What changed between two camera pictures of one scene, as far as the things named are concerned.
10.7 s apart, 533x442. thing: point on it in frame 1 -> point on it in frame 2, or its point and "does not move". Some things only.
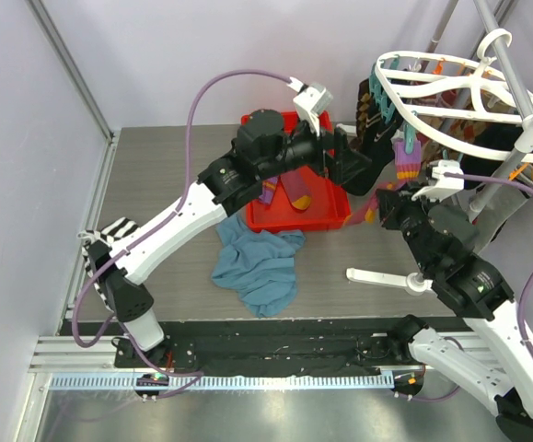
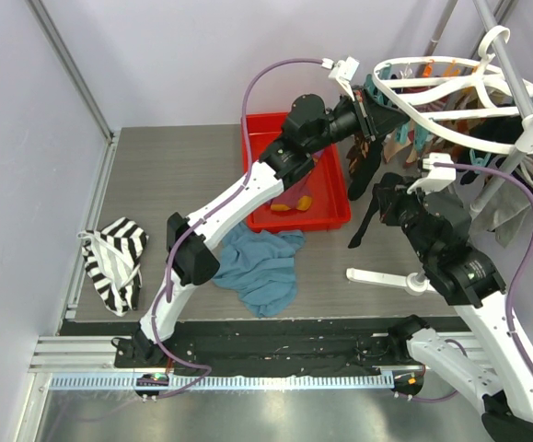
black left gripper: [346, 162] -> [385, 119]
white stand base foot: [416, 284] does not move
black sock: [378, 145] -> [375, 206]
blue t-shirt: [259, 267] does not move
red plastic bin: [328, 209] does not move
